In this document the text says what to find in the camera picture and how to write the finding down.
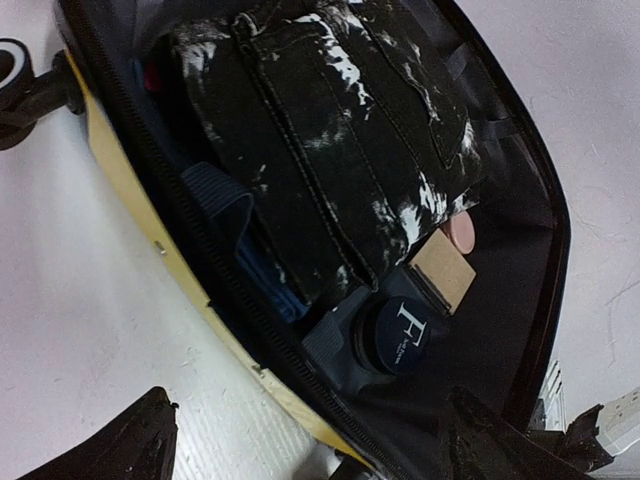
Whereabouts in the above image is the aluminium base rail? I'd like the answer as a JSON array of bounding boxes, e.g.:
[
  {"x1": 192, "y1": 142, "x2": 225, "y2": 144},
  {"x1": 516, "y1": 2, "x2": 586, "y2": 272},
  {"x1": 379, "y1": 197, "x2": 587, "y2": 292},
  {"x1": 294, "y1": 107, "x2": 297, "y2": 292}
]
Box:
[{"x1": 528, "y1": 359, "x2": 568, "y2": 431}]

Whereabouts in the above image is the black white patterned pouch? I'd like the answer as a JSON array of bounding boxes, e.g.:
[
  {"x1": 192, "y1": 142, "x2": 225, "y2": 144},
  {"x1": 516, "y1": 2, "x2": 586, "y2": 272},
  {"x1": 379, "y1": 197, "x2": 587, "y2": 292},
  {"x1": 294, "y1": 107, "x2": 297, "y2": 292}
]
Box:
[{"x1": 164, "y1": 1, "x2": 487, "y2": 305}]

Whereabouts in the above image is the yellow Pikachu suitcase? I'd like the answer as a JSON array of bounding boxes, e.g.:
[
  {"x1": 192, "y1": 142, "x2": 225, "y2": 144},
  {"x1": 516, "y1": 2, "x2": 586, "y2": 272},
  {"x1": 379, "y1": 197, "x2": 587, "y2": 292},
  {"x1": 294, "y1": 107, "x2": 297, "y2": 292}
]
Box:
[{"x1": 0, "y1": 0, "x2": 574, "y2": 480}]

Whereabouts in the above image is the black round compact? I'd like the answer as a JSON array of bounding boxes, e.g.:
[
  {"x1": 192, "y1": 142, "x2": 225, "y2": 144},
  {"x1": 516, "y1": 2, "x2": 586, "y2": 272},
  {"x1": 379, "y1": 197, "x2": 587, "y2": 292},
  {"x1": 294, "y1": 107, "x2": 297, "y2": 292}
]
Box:
[{"x1": 352, "y1": 296, "x2": 432, "y2": 376}]

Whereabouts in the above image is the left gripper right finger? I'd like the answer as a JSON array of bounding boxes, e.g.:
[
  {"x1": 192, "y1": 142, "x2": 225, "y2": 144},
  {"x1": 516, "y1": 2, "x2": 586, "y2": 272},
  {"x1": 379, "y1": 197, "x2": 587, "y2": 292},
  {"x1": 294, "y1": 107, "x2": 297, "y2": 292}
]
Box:
[{"x1": 444, "y1": 388, "x2": 600, "y2": 479}]

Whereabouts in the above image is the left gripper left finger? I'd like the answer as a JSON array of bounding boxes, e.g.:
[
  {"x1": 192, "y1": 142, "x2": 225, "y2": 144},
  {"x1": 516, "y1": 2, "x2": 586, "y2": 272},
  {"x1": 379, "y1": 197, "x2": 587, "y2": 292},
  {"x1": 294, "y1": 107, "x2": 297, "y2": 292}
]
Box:
[{"x1": 21, "y1": 386, "x2": 179, "y2": 480}]

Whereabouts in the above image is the blue folded garment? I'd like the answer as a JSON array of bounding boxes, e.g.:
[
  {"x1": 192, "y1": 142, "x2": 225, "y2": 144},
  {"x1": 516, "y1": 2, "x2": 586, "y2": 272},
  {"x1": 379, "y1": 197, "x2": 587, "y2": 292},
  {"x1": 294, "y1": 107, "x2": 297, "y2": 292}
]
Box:
[{"x1": 129, "y1": 58, "x2": 309, "y2": 324}]

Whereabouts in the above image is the square tan makeup compact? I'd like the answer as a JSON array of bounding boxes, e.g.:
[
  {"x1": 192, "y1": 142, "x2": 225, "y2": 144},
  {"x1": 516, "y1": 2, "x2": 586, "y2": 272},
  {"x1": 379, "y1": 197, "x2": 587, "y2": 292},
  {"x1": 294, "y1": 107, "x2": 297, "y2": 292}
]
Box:
[{"x1": 406, "y1": 230, "x2": 476, "y2": 316}]

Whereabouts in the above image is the round pink powder puff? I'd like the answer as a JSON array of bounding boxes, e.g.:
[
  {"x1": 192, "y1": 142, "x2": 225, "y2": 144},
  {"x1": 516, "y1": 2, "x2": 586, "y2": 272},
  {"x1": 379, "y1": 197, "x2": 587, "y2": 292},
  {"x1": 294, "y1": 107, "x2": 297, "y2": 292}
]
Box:
[{"x1": 440, "y1": 211, "x2": 476, "y2": 255}]

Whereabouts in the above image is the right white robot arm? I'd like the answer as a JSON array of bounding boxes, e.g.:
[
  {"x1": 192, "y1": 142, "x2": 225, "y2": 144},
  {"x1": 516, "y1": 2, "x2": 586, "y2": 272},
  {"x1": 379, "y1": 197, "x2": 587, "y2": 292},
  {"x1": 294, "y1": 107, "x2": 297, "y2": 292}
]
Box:
[{"x1": 564, "y1": 387, "x2": 639, "y2": 473}]

